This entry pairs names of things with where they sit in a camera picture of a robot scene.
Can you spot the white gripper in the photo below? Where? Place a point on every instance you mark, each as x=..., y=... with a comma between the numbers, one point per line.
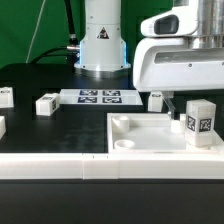
x=167, y=64

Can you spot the white square table top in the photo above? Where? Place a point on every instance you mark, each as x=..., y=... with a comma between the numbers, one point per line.
x=141, y=133

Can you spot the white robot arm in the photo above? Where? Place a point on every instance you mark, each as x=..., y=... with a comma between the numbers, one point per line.
x=103, y=51

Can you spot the white base tag plate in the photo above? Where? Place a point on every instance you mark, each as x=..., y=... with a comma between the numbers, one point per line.
x=99, y=97

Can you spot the white U-shaped obstacle fence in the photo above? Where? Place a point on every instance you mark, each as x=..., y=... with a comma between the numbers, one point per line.
x=108, y=165

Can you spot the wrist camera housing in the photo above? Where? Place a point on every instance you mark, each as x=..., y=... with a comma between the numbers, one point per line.
x=179, y=21

